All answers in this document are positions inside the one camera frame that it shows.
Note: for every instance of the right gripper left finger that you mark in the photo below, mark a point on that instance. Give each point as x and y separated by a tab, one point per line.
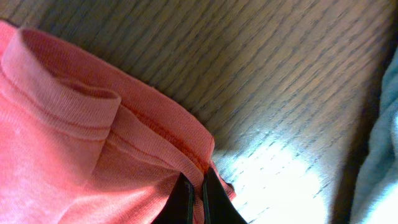
179	206

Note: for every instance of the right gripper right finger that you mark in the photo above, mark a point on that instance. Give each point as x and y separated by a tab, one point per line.
218	208

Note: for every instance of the red orange polo shirt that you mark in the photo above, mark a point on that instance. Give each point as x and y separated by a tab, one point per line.
83	142

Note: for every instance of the light grey blue shirt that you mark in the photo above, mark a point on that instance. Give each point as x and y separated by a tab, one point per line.
375	195

